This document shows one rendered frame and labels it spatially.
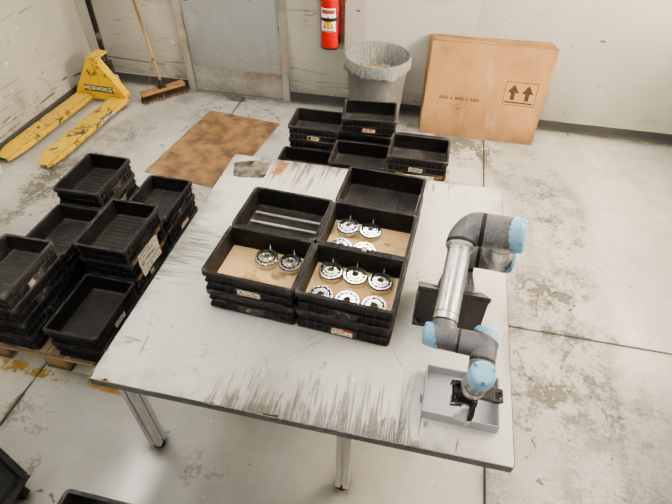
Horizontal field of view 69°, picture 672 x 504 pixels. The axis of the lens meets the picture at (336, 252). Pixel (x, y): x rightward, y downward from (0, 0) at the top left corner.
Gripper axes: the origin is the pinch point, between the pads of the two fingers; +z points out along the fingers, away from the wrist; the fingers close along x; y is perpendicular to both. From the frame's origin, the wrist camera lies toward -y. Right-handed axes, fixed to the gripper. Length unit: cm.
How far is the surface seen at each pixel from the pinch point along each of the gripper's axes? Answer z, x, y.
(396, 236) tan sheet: 25, -79, 29
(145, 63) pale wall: 162, -340, 300
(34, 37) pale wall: 102, -293, 363
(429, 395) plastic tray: 17.1, -5.4, 10.6
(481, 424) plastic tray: 10.6, 3.8, -7.3
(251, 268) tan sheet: 16, -49, 90
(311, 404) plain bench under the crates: 14, 5, 54
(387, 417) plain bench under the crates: 14.4, 5.4, 25.5
